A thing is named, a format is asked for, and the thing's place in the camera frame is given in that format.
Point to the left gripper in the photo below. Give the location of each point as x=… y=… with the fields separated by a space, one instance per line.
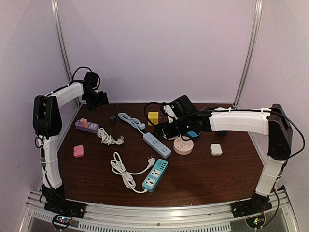
x=103 y=101

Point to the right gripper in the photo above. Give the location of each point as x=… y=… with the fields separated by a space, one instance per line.
x=159 y=127

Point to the light blue plug adapter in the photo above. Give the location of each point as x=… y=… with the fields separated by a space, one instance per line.
x=193 y=135

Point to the small pink adapter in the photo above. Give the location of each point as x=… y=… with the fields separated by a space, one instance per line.
x=84 y=122

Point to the dark grey USB charger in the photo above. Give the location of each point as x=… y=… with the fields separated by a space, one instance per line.
x=112 y=118

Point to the white plug adapter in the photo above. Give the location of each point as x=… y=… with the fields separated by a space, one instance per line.
x=216 y=149

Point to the pink round power strip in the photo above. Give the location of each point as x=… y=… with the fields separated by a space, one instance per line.
x=183 y=145

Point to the yellow cube socket adapter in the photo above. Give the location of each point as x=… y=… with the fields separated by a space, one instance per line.
x=153 y=118

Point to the grey-blue power strip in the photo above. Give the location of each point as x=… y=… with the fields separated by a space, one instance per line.
x=157 y=145

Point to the pink plug adapter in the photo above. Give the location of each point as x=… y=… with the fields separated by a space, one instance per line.
x=78 y=151

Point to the teal USB power strip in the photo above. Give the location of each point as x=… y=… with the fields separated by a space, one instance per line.
x=155 y=175

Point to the blue cube socket adapter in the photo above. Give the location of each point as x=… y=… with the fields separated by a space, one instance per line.
x=223 y=133

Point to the purple power strip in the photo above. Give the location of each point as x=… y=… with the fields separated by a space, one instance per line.
x=92 y=127

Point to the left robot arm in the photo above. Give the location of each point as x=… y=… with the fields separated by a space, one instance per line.
x=47 y=124

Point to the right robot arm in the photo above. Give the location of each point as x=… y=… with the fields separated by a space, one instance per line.
x=270 y=122

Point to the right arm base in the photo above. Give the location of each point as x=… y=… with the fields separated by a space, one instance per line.
x=250 y=206

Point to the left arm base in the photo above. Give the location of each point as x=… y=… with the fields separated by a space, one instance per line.
x=64 y=207

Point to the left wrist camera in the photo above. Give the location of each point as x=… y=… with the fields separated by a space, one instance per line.
x=94 y=79

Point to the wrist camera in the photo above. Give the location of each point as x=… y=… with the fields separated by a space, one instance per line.
x=94 y=79
x=179 y=105

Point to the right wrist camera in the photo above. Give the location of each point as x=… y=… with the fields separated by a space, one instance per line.
x=179 y=105

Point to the aluminium front rail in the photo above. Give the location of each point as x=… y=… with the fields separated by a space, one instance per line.
x=216 y=217

